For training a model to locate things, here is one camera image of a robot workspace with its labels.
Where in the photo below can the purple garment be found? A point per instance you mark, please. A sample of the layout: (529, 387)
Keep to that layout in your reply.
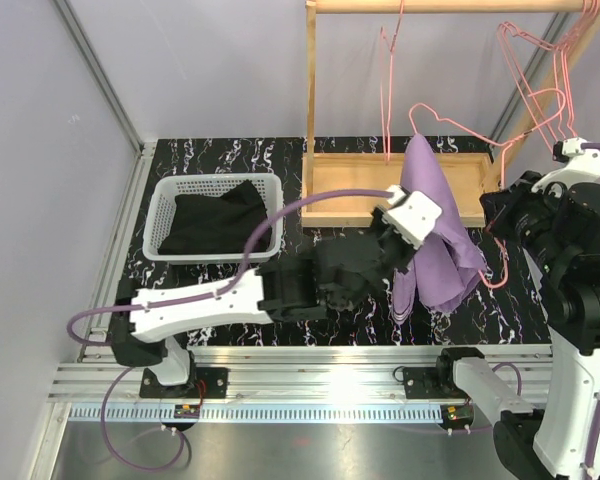
(446, 269)

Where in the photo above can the white plastic basket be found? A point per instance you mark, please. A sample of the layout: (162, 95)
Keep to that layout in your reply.
(162, 209)

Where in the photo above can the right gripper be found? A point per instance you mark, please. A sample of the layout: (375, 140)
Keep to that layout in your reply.
(502, 205)

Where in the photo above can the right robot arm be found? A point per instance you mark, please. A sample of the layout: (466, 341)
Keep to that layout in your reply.
(558, 224)

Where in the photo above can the pink wire hanger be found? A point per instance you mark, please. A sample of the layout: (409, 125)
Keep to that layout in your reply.
(388, 47)

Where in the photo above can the black trousers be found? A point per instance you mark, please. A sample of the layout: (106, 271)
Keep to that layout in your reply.
(204, 225)

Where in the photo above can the wooden clothes rack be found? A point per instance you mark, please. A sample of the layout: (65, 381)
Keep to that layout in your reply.
(358, 172)

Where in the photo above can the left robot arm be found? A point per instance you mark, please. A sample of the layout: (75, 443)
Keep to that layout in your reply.
(333, 275)

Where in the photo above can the aluminium corner post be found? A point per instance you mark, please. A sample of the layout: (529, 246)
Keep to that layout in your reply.
(76, 31)

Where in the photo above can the aluminium rail base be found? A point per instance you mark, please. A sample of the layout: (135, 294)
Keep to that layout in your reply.
(266, 385)

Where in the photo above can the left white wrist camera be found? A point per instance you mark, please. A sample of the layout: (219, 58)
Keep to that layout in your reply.
(412, 214)

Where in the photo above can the black marbled mat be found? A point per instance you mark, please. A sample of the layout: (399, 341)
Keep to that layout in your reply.
(508, 315)

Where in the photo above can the empty pink wire hangers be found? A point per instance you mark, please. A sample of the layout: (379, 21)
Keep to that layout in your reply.
(542, 100)

